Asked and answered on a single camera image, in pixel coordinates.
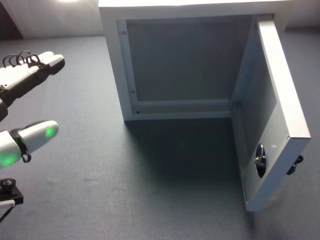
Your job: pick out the grey table cloth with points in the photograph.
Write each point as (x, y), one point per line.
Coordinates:
(87, 175)

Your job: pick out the white cabinet door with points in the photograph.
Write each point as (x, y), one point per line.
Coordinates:
(272, 112)

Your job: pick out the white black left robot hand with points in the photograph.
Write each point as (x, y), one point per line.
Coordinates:
(17, 77)

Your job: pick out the white cabinet box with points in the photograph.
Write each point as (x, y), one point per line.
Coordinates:
(180, 65)

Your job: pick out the dark brown background object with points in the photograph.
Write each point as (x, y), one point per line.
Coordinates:
(8, 22)

